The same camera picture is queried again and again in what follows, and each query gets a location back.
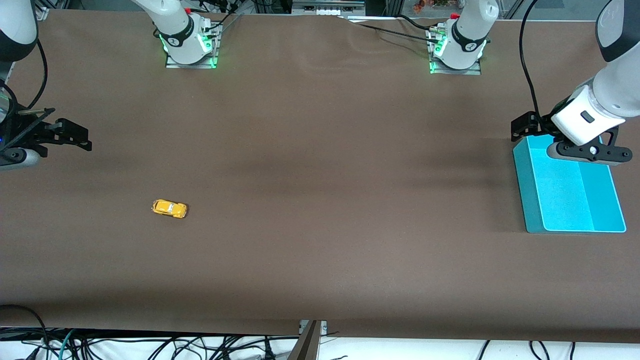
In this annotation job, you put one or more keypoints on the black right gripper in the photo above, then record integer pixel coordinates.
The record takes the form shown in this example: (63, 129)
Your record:
(34, 132)

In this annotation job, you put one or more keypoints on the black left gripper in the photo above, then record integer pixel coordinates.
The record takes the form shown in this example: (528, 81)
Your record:
(541, 124)

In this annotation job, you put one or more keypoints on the yellow beetle toy car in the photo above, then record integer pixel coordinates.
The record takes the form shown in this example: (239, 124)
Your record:
(169, 208)

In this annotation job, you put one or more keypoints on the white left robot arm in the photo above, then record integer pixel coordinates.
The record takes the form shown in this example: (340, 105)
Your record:
(617, 90)

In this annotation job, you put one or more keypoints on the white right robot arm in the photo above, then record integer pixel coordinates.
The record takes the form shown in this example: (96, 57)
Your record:
(180, 45)

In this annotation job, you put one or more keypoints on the teal plastic bin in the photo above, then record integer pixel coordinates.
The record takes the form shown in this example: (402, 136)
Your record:
(565, 200)

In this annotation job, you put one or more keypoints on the orange background object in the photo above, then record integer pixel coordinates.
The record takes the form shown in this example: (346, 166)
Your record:
(430, 5)

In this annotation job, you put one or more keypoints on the brown table cover sheet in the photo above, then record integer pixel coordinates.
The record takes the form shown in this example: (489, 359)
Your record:
(320, 175)

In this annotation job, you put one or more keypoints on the white power strip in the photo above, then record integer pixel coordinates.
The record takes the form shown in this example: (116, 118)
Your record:
(327, 11)

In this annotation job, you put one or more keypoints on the grey metal table leg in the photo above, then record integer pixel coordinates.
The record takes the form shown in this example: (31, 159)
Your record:
(307, 345)

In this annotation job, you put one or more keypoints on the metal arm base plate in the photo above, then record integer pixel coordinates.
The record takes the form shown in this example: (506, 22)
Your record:
(175, 65)
(470, 71)

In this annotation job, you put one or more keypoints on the aluminium frame profile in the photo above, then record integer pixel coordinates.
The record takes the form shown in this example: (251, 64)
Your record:
(392, 7)

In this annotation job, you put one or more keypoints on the silver table bracket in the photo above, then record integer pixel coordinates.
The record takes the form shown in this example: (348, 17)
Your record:
(324, 327)

